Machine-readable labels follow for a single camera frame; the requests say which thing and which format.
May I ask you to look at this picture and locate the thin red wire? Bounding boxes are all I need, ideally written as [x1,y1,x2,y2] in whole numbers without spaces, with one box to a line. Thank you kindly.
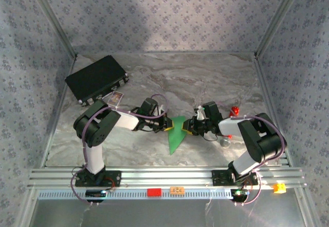
[241,178,254,190]
[104,177,116,191]

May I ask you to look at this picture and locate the red glittery tube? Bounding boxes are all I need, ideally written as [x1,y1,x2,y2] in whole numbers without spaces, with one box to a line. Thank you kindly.
[227,106,240,139]

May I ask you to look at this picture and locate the small printed card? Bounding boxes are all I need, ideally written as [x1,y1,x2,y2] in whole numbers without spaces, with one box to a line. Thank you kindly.
[107,91,124,107]

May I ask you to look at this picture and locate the green paper sheet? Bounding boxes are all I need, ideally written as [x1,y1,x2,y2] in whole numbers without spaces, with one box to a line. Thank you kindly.
[166,115,188,155]

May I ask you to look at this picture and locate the red rectangular block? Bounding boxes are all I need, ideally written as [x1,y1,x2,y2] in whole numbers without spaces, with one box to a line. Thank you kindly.
[147,187,162,197]

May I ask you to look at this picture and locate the aluminium corner post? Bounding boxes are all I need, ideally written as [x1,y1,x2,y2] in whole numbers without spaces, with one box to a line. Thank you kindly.
[253,0,306,59]
[25,0,79,59]

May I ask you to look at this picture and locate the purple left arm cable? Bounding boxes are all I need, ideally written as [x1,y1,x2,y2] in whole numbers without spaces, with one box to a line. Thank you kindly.
[70,93,169,207]

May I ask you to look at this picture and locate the aluminium mounting rail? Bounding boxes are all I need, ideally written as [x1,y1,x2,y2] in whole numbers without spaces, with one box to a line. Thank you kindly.
[27,167,308,189]

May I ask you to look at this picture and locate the black hard case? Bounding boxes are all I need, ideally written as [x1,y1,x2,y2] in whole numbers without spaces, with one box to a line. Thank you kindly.
[64,55,130,107]

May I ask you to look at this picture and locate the aluminium frame leg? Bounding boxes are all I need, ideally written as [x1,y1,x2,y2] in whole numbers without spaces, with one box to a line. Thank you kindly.
[14,187,39,227]
[294,187,322,227]

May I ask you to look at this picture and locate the grey slotted cable duct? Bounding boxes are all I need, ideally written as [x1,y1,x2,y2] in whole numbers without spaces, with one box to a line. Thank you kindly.
[37,187,233,201]

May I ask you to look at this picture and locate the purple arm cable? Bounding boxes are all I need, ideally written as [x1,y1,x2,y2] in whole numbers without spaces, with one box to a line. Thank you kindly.
[215,100,288,206]
[70,93,169,207]

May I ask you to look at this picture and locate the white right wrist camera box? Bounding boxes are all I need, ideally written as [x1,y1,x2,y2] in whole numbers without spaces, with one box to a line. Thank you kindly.
[195,105,206,121]

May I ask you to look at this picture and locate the yellow orange block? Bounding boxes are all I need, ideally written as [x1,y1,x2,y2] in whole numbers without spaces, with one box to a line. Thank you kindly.
[272,182,287,194]

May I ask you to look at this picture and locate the aluminium side rail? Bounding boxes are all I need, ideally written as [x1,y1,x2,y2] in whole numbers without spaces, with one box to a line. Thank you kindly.
[253,54,294,167]
[41,56,79,168]

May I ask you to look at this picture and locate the small black controller board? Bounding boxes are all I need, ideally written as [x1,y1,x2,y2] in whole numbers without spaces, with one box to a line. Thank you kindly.
[230,188,250,198]
[85,189,107,198]

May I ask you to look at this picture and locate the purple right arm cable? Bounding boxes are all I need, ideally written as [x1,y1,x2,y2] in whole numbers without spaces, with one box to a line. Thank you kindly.
[215,100,288,206]

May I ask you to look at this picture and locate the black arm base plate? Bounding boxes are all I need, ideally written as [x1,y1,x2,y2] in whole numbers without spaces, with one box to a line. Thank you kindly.
[75,170,122,188]
[211,169,259,186]

